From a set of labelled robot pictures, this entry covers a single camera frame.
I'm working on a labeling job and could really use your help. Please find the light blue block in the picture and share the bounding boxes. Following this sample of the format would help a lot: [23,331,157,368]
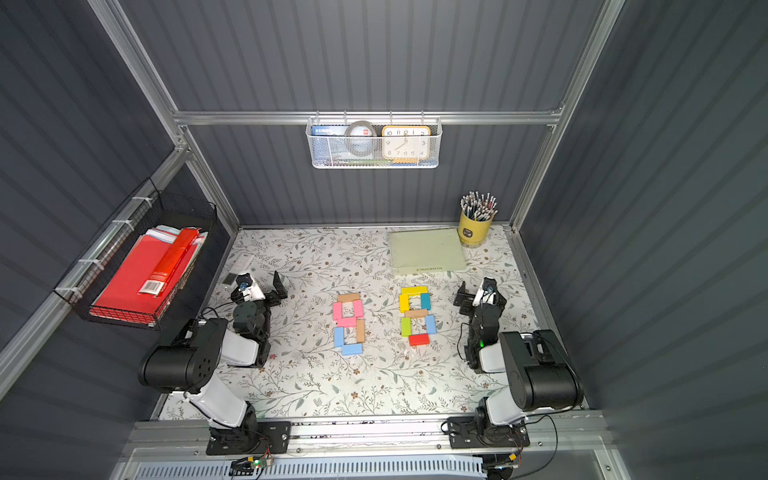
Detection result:
[425,315,437,335]
[334,327,345,348]

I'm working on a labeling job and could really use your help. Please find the teal block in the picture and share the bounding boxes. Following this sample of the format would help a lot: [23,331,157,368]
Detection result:
[419,293,431,311]

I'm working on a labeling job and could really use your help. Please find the tan wooden block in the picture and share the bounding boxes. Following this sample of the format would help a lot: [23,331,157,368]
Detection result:
[404,309,429,318]

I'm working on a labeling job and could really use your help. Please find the yellow block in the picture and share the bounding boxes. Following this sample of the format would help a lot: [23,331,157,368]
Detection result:
[399,294,411,313]
[401,286,428,296]

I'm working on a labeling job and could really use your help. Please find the red block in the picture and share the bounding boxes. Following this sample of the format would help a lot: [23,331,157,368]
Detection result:
[408,333,430,347]

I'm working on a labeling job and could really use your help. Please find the green block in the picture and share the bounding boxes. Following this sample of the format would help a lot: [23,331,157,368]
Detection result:
[401,317,412,338]

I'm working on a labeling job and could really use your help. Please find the pink block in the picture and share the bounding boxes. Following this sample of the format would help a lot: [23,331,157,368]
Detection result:
[352,300,364,318]
[336,317,358,328]
[333,302,343,321]

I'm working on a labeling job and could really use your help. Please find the tan block front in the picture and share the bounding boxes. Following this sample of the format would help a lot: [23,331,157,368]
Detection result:
[356,318,366,344]

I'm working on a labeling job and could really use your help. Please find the blue block front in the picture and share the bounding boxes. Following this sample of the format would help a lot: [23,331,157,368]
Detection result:
[341,343,363,356]

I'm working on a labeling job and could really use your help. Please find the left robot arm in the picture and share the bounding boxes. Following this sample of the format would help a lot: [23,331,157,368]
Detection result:
[138,272,288,429]

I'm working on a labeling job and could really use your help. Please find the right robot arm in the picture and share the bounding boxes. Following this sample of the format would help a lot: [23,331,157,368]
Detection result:
[453,277,584,432]

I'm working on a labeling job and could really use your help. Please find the white remote control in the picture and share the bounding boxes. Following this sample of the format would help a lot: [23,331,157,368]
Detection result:
[222,252,255,285]

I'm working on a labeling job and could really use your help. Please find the pale green workspace book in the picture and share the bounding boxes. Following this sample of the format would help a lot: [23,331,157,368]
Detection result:
[389,228,467,275]

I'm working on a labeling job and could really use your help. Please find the red long box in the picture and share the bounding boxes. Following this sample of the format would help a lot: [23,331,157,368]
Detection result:
[139,228,199,297]

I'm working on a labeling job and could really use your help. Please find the yellow pen cup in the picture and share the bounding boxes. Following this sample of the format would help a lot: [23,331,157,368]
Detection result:
[458,191,498,246]

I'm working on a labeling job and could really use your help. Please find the red folder stack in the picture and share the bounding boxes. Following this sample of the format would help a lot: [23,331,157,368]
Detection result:
[89,225,207,326]

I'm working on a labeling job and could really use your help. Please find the grey tape roll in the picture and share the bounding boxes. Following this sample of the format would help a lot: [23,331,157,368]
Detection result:
[344,120,377,158]

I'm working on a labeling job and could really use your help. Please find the green circuit board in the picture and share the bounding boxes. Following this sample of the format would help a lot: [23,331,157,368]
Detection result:
[228,456,274,479]

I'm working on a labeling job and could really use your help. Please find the yellow square clock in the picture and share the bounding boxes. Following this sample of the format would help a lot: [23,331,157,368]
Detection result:
[381,125,432,163]

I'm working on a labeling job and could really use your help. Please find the black wire side basket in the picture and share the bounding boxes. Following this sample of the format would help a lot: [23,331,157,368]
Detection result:
[54,191,221,330]

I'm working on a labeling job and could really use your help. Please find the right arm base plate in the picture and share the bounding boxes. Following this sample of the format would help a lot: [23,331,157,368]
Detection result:
[441,416,530,449]

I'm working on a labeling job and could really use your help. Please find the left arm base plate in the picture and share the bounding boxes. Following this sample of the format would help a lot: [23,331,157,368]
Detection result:
[206,421,291,456]

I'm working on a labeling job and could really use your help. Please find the white wire wall basket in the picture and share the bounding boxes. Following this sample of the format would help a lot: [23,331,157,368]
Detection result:
[305,115,443,170]

